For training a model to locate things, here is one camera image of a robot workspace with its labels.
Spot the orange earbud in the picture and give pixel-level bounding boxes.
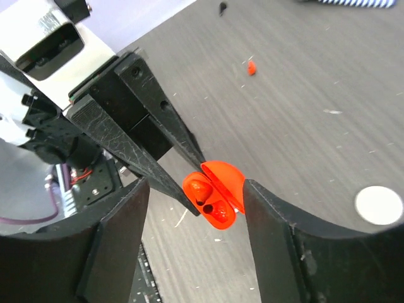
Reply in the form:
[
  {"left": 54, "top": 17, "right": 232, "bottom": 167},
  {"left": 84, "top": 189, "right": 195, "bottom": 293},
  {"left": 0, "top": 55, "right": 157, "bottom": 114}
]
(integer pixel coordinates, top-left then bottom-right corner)
[
  {"left": 189, "top": 179, "right": 213, "bottom": 205},
  {"left": 247, "top": 61, "right": 257, "bottom": 76}
]

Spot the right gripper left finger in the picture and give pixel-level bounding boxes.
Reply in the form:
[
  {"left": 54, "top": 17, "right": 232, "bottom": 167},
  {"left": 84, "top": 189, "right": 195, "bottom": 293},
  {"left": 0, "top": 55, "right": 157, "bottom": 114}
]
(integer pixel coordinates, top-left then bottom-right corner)
[{"left": 0, "top": 177, "right": 151, "bottom": 303}]

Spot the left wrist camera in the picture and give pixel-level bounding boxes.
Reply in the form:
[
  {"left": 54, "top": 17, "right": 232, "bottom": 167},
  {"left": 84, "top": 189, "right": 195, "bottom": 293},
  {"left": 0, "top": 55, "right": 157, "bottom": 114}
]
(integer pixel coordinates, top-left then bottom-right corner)
[{"left": 1, "top": 1, "right": 115, "bottom": 109}]

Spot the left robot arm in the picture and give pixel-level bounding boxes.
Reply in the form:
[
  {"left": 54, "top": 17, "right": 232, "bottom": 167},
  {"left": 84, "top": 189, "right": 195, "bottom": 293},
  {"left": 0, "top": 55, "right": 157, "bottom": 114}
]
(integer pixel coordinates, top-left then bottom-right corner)
[{"left": 1, "top": 52, "right": 205, "bottom": 215}]

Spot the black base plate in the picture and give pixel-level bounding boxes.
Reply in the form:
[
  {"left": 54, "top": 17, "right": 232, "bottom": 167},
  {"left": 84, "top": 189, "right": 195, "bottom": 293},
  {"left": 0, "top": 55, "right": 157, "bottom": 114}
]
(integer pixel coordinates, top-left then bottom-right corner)
[{"left": 50, "top": 157, "right": 165, "bottom": 303}]

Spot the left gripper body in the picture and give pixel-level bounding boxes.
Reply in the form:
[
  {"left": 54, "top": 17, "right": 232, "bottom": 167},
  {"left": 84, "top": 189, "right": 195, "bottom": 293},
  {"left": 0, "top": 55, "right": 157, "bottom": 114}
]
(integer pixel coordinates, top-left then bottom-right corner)
[{"left": 69, "top": 52, "right": 172, "bottom": 160}]

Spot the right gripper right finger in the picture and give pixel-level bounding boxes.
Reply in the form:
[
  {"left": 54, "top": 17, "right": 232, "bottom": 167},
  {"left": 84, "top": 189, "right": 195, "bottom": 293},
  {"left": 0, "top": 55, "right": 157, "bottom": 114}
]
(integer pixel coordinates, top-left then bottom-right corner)
[{"left": 243, "top": 179, "right": 403, "bottom": 303}]

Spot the blue striped cloth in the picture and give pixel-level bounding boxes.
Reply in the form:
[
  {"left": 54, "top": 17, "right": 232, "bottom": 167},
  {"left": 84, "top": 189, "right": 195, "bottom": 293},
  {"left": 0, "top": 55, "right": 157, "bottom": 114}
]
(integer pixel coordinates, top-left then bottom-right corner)
[{"left": 296, "top": 0, "right": 397, "bottom": 9}]

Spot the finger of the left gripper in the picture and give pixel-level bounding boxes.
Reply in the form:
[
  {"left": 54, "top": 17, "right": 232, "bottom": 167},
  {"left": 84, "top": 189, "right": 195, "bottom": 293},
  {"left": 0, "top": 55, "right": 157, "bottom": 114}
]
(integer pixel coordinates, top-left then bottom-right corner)
[
  {"left": 68, "top": 95, "right": 200, "bottom": 216},
  {"left": 114, "top": 52, "right": 205, "bottom": 164}
]

